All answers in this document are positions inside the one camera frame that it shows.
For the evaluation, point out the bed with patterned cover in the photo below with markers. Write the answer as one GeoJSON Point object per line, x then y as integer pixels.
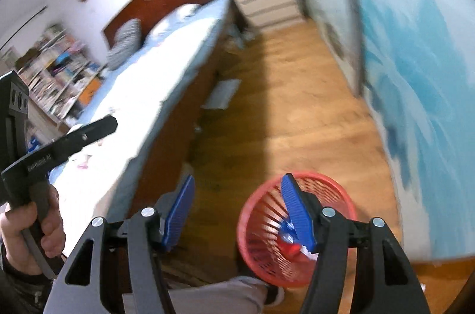
{"type": "Point", "coordinates": [122, 135]}

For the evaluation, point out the wooden bed side board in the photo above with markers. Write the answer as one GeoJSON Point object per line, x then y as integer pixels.
{"type": "Point", "coordinates": [174, 135]}

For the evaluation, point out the red plastic basket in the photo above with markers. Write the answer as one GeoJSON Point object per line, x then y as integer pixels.
{"type": "Point", "coordinates": [259, 225]}

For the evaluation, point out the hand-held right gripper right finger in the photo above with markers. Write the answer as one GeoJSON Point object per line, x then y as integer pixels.
{"type": "Point", "coordinates": [297, 213]}

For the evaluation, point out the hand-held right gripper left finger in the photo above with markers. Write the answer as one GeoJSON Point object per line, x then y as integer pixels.
{"type": "Point", "coordinates": [178, 213]}

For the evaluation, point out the blue floral wardrobe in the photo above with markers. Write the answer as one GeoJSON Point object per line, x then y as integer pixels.
{"type": "Point", "coordinates": [408, 39]}

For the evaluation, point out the person's grey trouser leg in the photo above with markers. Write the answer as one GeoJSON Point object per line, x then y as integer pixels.
{"type": "Point", "coordinates": [215, 299]}

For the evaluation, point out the person's left forearm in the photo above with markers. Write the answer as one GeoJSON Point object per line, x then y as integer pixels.
{"type": "Point", "coordinates": [18, 293]}

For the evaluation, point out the person's dark shoe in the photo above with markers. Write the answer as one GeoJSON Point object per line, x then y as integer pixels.
{"type": "Point", "coordinates": [274, 295]}

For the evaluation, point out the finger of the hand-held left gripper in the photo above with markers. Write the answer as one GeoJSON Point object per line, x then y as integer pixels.
{"type": "Point", "coordinates": [89, 134]}

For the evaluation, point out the black curtain rod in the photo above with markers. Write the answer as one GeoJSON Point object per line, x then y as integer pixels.
{"type": "Point", "coordinates": [22, 28]}

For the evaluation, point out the plaid pillow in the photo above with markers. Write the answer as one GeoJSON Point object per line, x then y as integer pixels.
{"type": "Point", "coordinates": [124, 43]}

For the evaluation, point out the red carton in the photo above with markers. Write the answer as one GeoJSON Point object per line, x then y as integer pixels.
{"type": "Point", "coordinates": [291, 249]}

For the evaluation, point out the white and blue plastic bag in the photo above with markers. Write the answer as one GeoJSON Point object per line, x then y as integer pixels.
{"type": "Point", "coordinates": [287, 228]}

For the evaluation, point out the person's left hand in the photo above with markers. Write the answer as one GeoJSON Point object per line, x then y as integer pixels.
{"type": "Point", "coordinates": [18, 228]}

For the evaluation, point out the beige nightstand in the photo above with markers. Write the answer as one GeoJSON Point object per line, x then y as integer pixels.
{"type": "Point", "coordinates": [267, 2]}

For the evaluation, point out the blue bed sheet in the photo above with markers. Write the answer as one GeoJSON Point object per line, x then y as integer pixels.
{"type": "Point", "coordinates": [193, 24]}

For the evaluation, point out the white bookshelf with books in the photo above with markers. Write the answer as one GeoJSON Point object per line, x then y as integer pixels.
{"type": "Point", "coordinates": [55, 76]}

